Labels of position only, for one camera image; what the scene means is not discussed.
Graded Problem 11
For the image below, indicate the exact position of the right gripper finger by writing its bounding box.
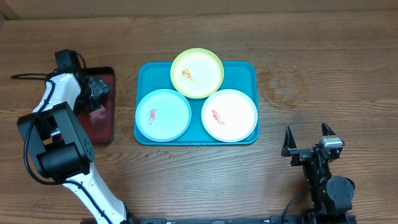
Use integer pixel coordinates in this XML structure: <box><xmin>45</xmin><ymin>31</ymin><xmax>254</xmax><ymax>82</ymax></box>
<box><xmin>322</xmin><ymin>121</ymin><xmax>335</xmax><ymax>136</ymax></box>
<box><xmin>281</xmin><ymin>125</ymin><xmax>297</xmax><ymax>156</ymax></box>

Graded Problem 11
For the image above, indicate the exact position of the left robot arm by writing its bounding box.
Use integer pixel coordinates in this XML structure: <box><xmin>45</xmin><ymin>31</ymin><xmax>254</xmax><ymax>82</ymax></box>
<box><xmin>12</xmin><ymin>49</ymin><xmax>134</xmax><ymax>223</ymax></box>

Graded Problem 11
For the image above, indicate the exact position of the orange and green sponge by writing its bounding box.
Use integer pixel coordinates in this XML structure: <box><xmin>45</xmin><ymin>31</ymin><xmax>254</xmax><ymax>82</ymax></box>
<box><xmin>89</xmin><ymin>105</ymin><xmax>106</xmax><ymax>116</ymax></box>

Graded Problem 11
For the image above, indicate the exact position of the teal plastic tray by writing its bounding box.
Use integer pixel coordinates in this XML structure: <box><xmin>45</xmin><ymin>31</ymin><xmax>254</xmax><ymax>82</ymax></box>
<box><xmin>134</xmin><ymin>61</ymin><xmax>258</xmax><ymax>146</ymax></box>

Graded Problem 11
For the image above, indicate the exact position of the black and red tray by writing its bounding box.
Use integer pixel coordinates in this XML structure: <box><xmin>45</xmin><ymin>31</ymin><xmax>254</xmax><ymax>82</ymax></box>
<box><xmin>77</xmin><ymin>67</ymin><xmax>116</xmax><ymax>144</ymax></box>

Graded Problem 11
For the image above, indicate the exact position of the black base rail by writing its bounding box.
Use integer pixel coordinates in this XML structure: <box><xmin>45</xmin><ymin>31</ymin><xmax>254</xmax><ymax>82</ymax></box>
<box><xmin>80</xmin><ymin>214</ymin><xmax>357</xmax><ymax>224</ymax></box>

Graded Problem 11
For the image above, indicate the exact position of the light blue plate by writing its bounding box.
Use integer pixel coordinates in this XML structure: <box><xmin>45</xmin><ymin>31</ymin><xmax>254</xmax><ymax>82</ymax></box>
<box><xmin>135</xmin><ymin>89</ymin><xmax>192</xmax><ymax>142</ymax></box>

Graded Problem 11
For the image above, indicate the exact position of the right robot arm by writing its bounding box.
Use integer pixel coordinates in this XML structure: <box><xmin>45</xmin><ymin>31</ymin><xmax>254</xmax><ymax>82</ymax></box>
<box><xmin>280</xmin><ymin>122</ymin><xmax>356</xmax><ymax>223</ymax></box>

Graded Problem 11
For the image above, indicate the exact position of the yellow-green plate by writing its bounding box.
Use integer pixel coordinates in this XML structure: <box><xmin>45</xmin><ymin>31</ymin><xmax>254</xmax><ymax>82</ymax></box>
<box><xmin>170</xmin><ymin>48</ymin><xmax>224</xmax><ymax>99</ymax></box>

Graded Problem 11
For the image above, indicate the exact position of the white plate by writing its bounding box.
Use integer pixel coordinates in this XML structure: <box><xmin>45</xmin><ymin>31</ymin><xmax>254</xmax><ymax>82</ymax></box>
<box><xmin>201</xmin><ymin>89</ymin><xmax>258</xmax><ymax>143</ymax></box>

